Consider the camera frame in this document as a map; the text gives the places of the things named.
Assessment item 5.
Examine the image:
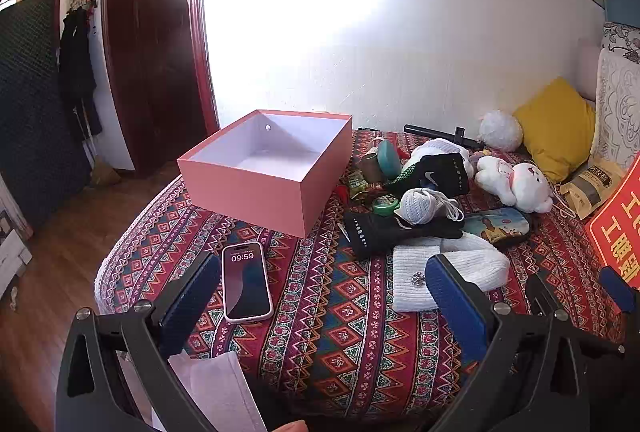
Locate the black metal bar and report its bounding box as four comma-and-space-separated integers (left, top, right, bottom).
404, 123, 485, 152

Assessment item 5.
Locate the red sign yellow lettering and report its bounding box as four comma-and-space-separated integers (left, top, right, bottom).
584, 172, 640, 290

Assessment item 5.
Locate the brown paper bag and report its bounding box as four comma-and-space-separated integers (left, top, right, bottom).
559, 156, 626, 219

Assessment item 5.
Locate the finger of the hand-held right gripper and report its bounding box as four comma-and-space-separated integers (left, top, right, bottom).
599, 266, 638, 314
525, 272, 626, 358

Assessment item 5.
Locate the dark green screen door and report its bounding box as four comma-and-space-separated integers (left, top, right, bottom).
0, 0, 93, 233

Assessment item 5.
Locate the white knit beanie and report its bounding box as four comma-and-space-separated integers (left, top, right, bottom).
391, 232, 511, 313

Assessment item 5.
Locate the white carton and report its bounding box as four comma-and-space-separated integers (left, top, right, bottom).
0, 177, 33, 298

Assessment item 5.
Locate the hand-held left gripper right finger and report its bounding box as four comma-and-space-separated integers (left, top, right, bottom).
425, 253, 597, 432

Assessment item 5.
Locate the dark wooden door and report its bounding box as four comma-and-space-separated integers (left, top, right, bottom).
102, 0, 221, 178

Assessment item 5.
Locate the hanging dark coat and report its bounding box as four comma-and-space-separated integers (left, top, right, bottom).
59, 7, 103, 143

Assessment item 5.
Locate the pink cardboard box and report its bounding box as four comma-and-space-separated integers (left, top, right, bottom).
177, 109, 354, 239

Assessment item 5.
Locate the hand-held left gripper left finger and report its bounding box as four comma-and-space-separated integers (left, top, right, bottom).
55, 253, 222, 432

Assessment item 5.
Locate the floral headboard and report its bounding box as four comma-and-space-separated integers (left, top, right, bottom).
600, 21, 640, 63

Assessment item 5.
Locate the white embroidered cushion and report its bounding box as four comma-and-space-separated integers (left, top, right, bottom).
590, 46, 640, 175

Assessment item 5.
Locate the white plush toy pink scarf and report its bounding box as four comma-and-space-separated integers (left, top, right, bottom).
474, 155, 555, 214

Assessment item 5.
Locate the broom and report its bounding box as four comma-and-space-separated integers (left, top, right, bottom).
90, 152, 122, 186

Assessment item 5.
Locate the white tissue paper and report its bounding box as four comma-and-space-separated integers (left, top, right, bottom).
150, 351, 268, 432

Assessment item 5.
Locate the smartphone in white case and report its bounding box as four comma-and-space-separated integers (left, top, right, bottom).
221, 242, 274, 324

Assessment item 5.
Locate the black sock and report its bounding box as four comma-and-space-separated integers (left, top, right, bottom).
344, 211, 466, 259

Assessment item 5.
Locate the printed dark pouch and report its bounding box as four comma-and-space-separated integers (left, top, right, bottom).
462, 207, 533, 248

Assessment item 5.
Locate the green round tin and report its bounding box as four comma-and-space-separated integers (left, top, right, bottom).
372, 193, 402, 216

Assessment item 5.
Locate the teal oval case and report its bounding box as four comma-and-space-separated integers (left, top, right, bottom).
376, 139, 402, 183

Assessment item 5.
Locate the yellow pillow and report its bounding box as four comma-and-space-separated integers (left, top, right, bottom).
513, 77, 597, 184

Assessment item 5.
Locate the white fluffy plush ball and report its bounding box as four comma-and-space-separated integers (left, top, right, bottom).
478, 110, 524, 152

